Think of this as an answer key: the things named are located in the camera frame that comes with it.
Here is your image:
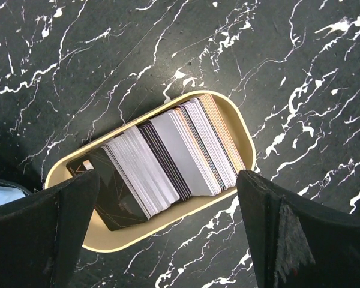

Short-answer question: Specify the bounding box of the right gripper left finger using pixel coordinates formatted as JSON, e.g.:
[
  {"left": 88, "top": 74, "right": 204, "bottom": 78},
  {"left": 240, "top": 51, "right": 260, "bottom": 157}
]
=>
[{"left": 0, "top": 170, "right": 100, "bottom": 287}]

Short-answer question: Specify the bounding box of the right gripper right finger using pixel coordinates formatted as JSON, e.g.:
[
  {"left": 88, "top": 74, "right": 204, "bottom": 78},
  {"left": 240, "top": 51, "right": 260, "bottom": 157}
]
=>
[{"left": 236, "top": 170, "right": 360, "bottom": 287}]

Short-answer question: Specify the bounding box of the black leather card holder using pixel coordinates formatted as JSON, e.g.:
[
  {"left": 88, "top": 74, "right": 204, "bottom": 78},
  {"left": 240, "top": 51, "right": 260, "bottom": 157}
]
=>
[{"left": 0, "top": 179, "right": 32, "bottom": 206}]

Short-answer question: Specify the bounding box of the black VIP card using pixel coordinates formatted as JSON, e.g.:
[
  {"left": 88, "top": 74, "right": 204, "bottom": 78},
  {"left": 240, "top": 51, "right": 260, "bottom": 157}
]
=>
[{"left": 66, "top": 148, "right": 148, "bottom": 231}]

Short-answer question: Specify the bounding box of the beige oval card tray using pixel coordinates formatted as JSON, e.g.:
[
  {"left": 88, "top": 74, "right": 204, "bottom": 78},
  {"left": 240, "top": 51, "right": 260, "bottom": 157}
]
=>
[{"left": 45, "top": 91, "right": 255, "bottom": 253}]

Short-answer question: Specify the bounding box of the stack of credit cards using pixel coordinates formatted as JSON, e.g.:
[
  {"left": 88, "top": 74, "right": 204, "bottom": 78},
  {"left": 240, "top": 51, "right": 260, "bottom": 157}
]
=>
[{"left": 101, "top": 94, "right": 245, "bottom": 220}]

